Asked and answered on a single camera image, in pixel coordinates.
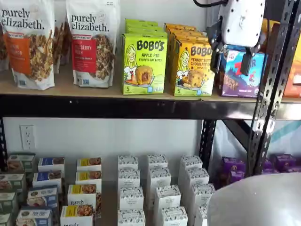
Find orange Bobo's peanut butter box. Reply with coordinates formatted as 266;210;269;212
169;32;210;42
171;38;216;97
167;27;203;36
164;23;197;31

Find white patterned pantry box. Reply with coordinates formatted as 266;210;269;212
117;154;140;171
153;185;182;210
179;155;204;170
117;209;146;226
184;167;210;187
146;153;169;169
119;186;145;211
160;206;189;226
196;205;209;226
190;183;216;207
148;167;172;189
117;169;141;189

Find red label granola bag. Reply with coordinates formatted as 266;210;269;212
65;0;121;89

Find black metal shelf rack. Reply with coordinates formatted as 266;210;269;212
0;0;297;178
270;0;301;123

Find blue label granola box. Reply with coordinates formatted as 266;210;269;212
26;185;59;208
37;157;65;173
32;170;63;188
16;206;54;226

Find purple snack box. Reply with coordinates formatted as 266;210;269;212
229;170;246;187
273;153;297;173
261;159;276;174
222;157;246;173

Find green Bobo's apple pie box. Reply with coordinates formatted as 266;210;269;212
124;18;159;27
127;29;166;36
126;24;164;32
120;32;168;96

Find yellow label granola box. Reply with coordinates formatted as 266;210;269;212
67;184;102;207
75;170;103;187
76;157;103;172
60;205;95;226

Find green label granola box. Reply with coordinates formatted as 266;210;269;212
6;152;36;174
0;192;19;214
0;173;27;193
0;212;13;226

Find orange label granola bag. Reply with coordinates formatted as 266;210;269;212
0;0;56;91

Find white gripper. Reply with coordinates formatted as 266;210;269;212
209;0;266;76

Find wooden shelf board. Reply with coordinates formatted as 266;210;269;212
0;62;262;104
281;96;301;104

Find white wall outlet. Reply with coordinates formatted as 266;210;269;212
19;124;36;151

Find black cable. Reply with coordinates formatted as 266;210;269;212
192;0;230;8

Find white granola bag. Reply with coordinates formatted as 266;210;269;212
53;0;71;74
0;23;10;72

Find white plastic sheet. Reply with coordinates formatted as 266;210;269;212
211;119;301;175

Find tall orange cookie box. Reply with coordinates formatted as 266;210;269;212
283;65;301;98

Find blue purple Zbar box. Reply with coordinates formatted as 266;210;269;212
219;44;269;98

